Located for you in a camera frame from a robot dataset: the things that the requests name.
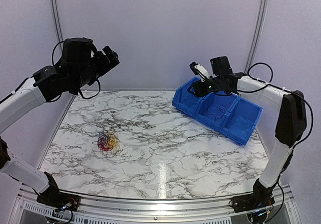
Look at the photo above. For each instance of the aluminium front rail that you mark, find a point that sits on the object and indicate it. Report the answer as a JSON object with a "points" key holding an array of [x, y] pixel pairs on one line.
{"points": [[99, 209]]}

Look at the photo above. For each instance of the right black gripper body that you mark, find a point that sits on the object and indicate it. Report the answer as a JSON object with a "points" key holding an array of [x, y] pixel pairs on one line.
{"points": [[215, 87]]}

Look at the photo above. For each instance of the right aluminium frame post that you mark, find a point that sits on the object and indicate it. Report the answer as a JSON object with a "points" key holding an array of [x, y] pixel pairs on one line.
{"points": [[257, 33]]}

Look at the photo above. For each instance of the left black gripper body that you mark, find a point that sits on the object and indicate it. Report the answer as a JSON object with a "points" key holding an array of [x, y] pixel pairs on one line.
{"points": [[88, 74]]}

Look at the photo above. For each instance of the left aluminium frame post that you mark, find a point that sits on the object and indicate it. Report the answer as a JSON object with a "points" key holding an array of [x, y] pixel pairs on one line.
{"points": [[58, 48]]}

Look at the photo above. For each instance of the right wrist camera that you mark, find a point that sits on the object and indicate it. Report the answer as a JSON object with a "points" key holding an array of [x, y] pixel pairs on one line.
{"points": [[199, 70]]}

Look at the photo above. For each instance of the blue three-compartment bin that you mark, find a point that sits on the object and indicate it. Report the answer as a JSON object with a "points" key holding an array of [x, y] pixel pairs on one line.
{"points": [[232, 116]]}

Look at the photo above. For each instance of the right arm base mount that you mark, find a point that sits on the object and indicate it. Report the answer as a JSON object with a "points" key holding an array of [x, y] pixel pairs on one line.
{"points": [[248, 202]]}

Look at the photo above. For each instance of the aluminium frame post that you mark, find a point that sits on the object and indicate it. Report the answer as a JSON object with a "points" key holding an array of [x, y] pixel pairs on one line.
{"points": [[58, 48], [257, 33]]}

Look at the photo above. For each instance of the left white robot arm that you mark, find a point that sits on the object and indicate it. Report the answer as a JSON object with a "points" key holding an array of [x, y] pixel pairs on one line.
{"points": [[44, 86]]}

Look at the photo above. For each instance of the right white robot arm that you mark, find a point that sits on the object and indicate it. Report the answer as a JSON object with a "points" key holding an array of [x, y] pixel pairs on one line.
{"points": [[290, 105]]}

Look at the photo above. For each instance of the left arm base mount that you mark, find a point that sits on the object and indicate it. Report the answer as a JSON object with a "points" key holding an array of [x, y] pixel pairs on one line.
{"points": [[57, 199]]}

